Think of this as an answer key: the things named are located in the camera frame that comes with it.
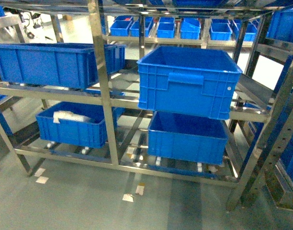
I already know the large steel shelf rack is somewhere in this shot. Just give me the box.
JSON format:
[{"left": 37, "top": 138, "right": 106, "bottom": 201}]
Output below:
[{"left": 0, "top": 0, "right": 293, "bottom": 211}]

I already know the lower right blue bin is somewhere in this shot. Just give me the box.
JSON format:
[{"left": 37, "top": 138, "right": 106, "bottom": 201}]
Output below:
[{"left": 148, "top": 111, "right": 228, "bottom": 165}]

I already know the blue bin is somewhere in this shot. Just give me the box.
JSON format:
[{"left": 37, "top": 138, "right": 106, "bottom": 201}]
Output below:
[
  {"left": 35, "top": 101, "right": 124, "bottom": 149},
  {"left": 148, "top": 111, "right": 228, "bottom": 165}
]

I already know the lower left blue bin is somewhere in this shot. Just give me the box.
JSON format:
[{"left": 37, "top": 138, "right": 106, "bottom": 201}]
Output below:
[{"left": 35, "top": 101, "right": 124, "bottom": 149}]

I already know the long blue crate left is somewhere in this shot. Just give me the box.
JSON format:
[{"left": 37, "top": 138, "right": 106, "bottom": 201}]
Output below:
[{"left": 0, "top": 42, "right": 126, "bottom": 90}]

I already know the middle blue handled crate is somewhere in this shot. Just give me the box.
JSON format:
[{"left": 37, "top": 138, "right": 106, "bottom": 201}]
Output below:
[{"left": 137, "top": 46, "right": 242, "bottom": 120}]

